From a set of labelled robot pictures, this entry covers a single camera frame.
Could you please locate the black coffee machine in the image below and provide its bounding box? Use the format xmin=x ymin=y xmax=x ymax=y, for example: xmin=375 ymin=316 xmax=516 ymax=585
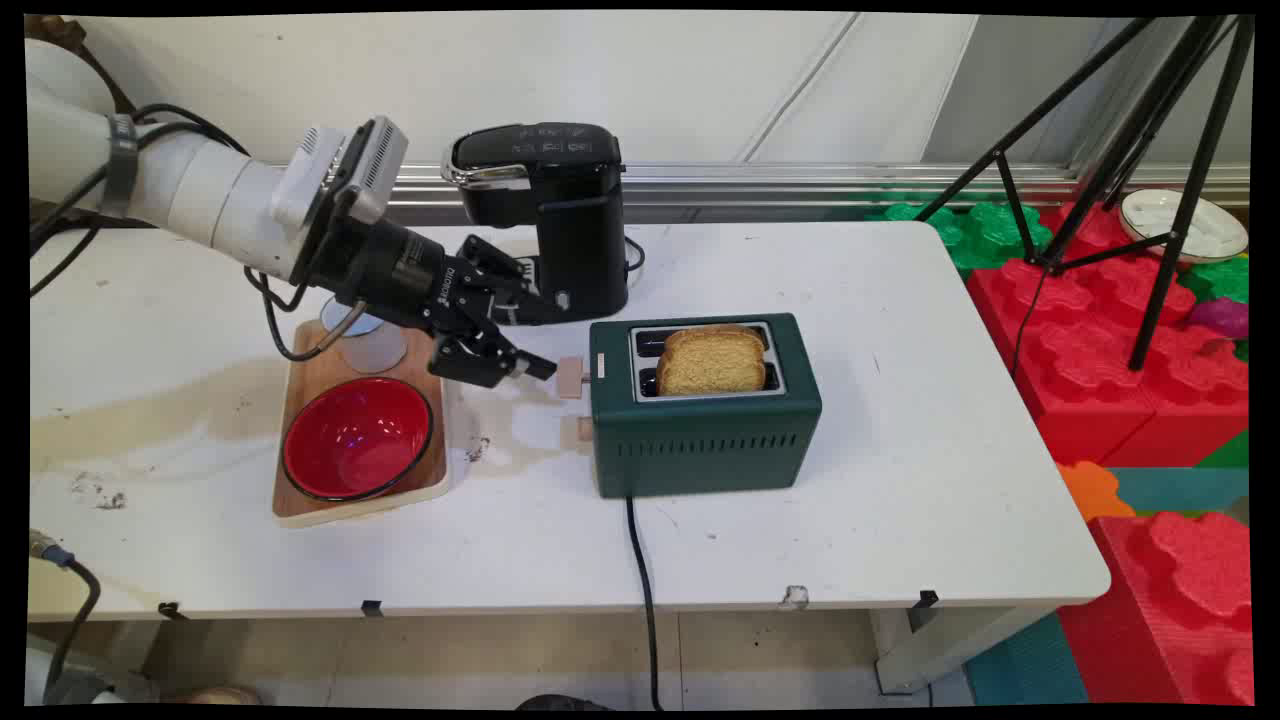
xmin=441 ymin=122 xmax=633 ymax=327

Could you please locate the red bowl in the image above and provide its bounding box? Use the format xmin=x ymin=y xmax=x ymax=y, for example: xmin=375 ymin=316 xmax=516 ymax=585
xmin=282 ymin=377 xmax=435 ymax=502

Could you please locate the black toaster power cord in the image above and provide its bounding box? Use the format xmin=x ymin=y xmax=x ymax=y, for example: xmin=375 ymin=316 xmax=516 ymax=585
xmin=625 ymin=495 xmax=664 ymax=711

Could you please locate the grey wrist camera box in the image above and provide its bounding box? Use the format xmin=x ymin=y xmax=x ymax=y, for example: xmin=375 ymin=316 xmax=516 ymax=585
xmin=268 ymin=116 xmax=410 ymax=231

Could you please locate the wooden tray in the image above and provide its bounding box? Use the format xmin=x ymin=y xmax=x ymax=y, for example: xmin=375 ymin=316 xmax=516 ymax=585
xmin=272 ymin=318 xmax=452 ymax=529

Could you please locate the orange foam piece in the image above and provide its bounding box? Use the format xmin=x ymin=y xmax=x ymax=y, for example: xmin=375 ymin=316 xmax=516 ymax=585
xmin=1057 ymin=460 xmax=1135 ymax=523

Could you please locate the green two-slot toaster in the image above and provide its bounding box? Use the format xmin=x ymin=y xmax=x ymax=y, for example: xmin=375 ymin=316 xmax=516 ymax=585
xmin=588 ymin=313 xmax=824 ymax=500

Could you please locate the grey cable connector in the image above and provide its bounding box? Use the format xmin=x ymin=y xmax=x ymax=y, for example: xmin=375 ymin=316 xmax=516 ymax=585
xmin=28 ymin=528 xmax=77 ymax=569

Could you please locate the purple toy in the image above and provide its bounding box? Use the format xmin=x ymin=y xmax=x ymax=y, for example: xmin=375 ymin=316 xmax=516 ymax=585
xmin=1187 ymin=297 xmax=1251 ymax=341

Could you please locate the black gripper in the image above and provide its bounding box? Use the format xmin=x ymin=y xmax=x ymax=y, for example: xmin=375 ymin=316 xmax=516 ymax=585
xmin=318 ymin=212 xmax=558 ymax=389

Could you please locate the green foam block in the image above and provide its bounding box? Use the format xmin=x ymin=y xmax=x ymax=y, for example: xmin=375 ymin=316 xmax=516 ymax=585
xmin=866 ymin=200 xmax=1053 ymax=273

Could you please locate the toasted bread slice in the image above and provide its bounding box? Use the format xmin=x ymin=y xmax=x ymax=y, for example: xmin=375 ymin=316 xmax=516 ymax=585
xmin=664 ymin=323 xmax=769 ymax=363
xmin=655 ymin=347 xmax=768 ymax=397

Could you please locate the large red foam block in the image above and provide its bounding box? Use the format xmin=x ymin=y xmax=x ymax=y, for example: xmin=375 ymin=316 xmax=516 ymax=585
xmin=966 ymin=200 xmax=1251 ymax=469

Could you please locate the black camera tripod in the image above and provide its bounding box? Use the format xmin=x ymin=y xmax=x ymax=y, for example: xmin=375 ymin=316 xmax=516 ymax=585
xmin=913 ymin=15 xmax=1256 ymax=373

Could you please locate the white plate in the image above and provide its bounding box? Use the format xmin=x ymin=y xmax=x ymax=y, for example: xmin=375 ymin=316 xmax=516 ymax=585
xmin=1119 ymin=188 xmax=1250 ymax=264

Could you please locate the clear plastic cup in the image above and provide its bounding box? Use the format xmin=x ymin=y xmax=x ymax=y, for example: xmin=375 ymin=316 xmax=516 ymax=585
xmin=320 ymin=296 xmax=408 ymax=376

